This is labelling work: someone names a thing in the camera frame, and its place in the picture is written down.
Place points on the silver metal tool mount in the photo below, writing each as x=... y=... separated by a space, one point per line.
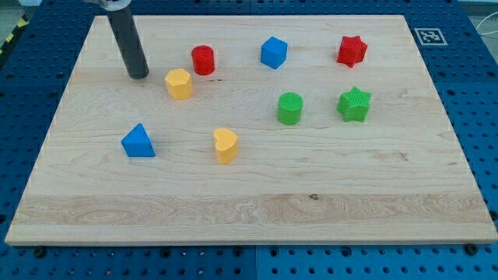
x=111 y=5

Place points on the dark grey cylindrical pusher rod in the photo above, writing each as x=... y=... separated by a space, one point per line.
x=128 y=41

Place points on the yellow hexagon block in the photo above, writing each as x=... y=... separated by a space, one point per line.
x=179 y=84

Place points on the light wooden board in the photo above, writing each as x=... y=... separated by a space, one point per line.
x=399 y=177

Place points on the yellow black hazard tape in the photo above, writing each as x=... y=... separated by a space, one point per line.
x=9 y=42

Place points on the red cylinder block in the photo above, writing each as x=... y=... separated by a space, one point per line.
x=203 y=60

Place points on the blue triangle block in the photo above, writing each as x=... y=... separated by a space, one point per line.
x=137 y=143

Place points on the blue cube block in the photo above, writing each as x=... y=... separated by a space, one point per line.
x=273 y=52

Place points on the yellow heart block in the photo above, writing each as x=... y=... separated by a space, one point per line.
x=226 y=145

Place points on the green cylinder block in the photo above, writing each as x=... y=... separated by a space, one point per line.
x=290 y=107

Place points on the red star block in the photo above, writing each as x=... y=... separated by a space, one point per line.
x=352 y=50

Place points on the green star block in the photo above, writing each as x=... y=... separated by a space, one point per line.
x=354 y=105

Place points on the white fiducial marker tag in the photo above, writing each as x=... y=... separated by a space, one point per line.
x=430 y=36

